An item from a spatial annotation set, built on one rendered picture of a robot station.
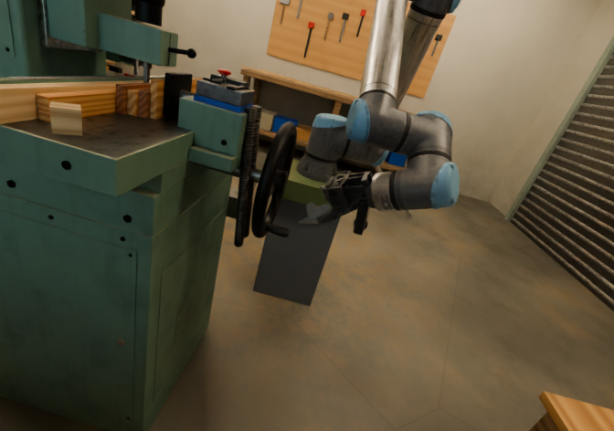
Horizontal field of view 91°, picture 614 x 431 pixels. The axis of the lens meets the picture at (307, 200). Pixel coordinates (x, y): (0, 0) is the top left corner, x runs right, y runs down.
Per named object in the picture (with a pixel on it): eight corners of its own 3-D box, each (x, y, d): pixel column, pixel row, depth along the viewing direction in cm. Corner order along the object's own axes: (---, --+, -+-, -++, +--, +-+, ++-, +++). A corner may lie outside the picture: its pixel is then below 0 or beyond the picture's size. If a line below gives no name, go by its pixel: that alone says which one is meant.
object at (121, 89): (122, 114, 61) (122, 86, 59) (115, 112, 61) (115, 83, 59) (171, 106, 77) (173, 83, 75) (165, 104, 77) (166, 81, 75)
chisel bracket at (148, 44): (159, 73, 64) (161, 29, 61) (97, 56, 65) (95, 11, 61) (177, 74, 71) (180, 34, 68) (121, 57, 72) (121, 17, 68)
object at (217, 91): (239, 113, 61) (244, 85, 59) (188, 98, 61) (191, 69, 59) (258, 107, 73) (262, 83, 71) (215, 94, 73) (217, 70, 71)
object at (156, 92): (155, 120, 63) (157, 80, 60) (149, 118, 63) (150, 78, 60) (201, 109, 83) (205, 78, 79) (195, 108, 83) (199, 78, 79)
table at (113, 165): (176, 216, 44) (180, 179, 41) (-19, 158, 45) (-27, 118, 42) (274, 137, 99) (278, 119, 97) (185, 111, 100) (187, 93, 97)
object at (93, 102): (50, 122, 48) (47, 97, 46) (38, 119, 48) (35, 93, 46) (214, 96, 105) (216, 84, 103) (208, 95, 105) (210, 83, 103)
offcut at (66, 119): (81, 130, 48) (80, 104, 47) (82, 136, 46) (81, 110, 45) (52, 127, 46) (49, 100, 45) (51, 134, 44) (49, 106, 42)
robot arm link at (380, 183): (405, 194, 73) (396, 221, 66) (386, 195, 76) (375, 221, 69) (395, 162, 69) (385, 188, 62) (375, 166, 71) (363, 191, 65)
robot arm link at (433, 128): (413, 99, 66) (409, 146, 61) (461, 114, 67) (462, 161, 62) (394, 125, 75) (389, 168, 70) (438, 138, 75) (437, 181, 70)
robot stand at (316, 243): (265, 257, 180) (285, 173, 157) (313, 270, 180) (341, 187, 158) (252, 290, 152) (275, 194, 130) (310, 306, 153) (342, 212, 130)
